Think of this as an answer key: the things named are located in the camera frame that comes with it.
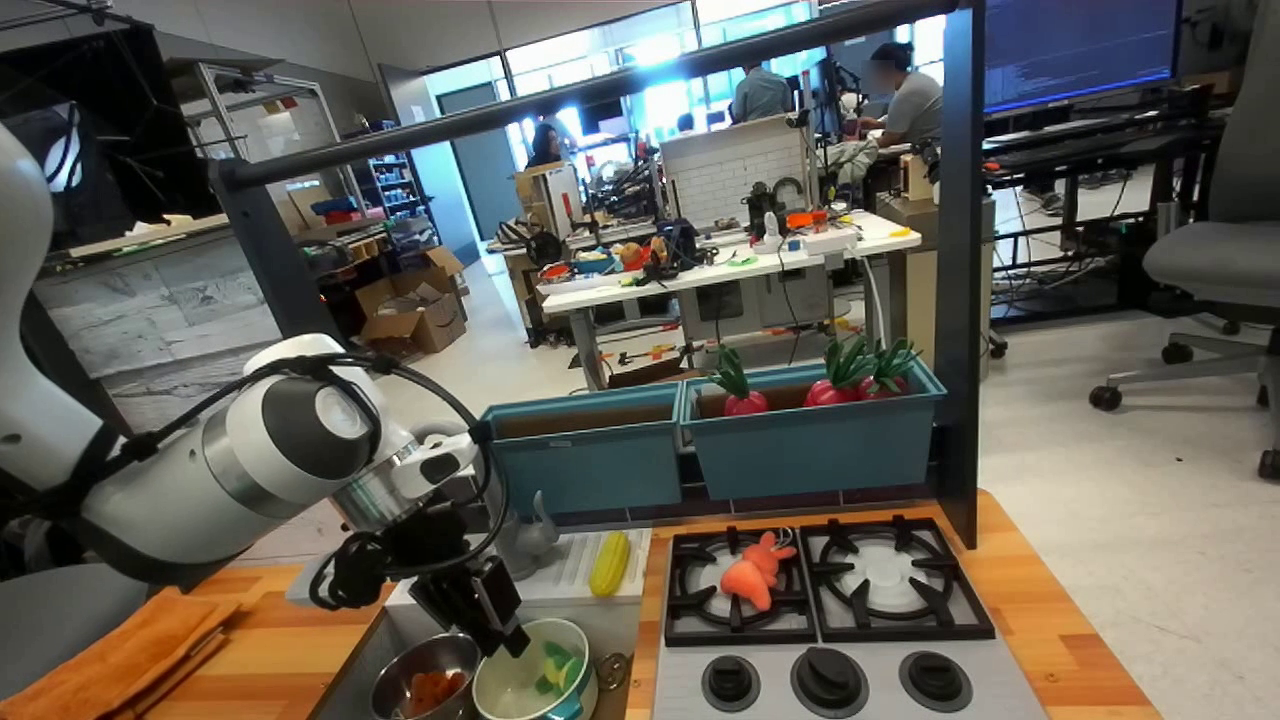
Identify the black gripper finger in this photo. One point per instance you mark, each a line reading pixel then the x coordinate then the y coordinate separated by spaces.
pixel 512 634
pixel 489 636

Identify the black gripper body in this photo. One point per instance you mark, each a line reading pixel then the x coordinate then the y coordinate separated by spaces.
pixel 445 577

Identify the green plush toy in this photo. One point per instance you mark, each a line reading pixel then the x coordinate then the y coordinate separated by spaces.
pixel 561 670

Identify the orange plush toy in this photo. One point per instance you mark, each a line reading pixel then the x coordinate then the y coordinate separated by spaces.
pixel 434 690

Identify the yellow corn plush toy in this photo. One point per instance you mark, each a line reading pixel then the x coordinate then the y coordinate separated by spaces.
pixel 611 567

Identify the pink plush toy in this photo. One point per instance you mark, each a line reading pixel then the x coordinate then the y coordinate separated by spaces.
pixel 759 572

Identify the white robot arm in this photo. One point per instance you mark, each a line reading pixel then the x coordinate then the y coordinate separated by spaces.
pixel 305 423

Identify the white teal pot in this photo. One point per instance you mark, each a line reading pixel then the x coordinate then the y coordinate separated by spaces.
pixel 505 686

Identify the stainless steel pot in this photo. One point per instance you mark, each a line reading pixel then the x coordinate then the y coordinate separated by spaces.
pixel 422 657

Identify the grey toy faucet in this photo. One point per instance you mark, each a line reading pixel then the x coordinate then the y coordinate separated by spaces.
pixel 530 547

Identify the white toy sink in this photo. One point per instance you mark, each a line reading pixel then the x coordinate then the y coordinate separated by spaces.
pixel 558 589

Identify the left teal planter box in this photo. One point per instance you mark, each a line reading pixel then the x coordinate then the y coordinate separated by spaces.
pixel 585 452

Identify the teal planter box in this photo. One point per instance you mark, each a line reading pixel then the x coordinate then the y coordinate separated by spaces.
pixel 585 452
pixel 808 449

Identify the cardboard box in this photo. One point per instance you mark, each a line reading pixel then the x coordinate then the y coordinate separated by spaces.
pixel 418 308

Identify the white cluttered desk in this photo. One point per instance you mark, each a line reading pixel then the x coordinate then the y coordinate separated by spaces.
pixel 735 256

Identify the right teal planter box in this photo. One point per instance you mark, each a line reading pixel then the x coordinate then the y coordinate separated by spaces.
pixel 808 449

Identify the toy stove top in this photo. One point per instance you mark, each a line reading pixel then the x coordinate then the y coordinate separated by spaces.
pixel 868 622

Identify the red toy radishes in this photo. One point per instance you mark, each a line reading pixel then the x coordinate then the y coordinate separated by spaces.
pixel 847 373

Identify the seated person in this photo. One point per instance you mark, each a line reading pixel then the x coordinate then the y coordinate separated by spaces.
pixel 913 102

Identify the computer monitor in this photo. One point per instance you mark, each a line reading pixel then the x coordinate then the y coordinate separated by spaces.
pixel 1065 49

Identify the grey office chair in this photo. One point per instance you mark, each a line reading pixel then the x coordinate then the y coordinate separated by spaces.
pixel 1229 263

